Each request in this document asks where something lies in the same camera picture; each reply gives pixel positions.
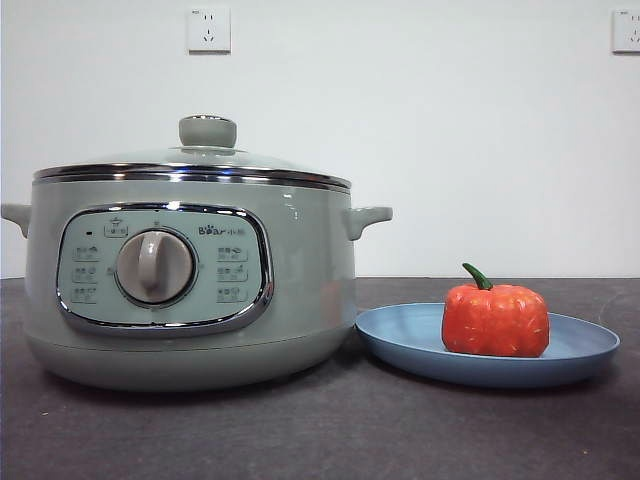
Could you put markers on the glass lid with green knob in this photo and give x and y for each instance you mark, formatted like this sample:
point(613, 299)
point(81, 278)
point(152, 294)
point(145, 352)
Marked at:
point(207, 131)

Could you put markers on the orange toy pumpkin green stem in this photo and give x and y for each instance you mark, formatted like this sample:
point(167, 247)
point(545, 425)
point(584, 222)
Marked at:
point(495, 320)

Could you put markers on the pale green electric steamer pot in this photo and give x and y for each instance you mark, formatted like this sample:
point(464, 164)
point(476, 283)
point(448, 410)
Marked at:
point(305, 260)

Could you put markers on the blue round plate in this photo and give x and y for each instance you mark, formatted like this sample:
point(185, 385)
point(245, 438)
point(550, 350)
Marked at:
point(400, 335)

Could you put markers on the white wall socket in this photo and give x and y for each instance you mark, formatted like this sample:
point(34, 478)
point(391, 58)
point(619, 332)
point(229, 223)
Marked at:
point(209, 30)
point(627, 31)

